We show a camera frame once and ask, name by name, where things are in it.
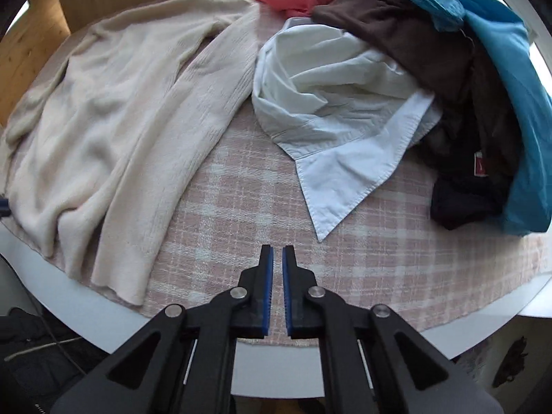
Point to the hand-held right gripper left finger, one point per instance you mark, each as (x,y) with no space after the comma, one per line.
(267,293)

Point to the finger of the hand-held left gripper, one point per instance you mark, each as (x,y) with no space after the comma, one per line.
(3,206)

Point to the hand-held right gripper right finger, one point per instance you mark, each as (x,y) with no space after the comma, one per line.
(287,293)

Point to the cream knit sweater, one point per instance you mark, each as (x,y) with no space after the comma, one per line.
(112,129)

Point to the pink plaid blanket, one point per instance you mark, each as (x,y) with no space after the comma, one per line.
(241,207)

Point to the pine plank panel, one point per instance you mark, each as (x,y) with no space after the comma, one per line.
(30,47)

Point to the person's black jacket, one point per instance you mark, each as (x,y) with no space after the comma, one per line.
(39,366)

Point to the black garment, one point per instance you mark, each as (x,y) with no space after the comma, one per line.
(465,202)

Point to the white shirt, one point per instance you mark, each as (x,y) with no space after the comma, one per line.
(327,95)

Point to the dark brown garment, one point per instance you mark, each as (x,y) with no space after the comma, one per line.
(414,39)

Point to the blue garment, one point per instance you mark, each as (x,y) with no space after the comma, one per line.
(530,116)

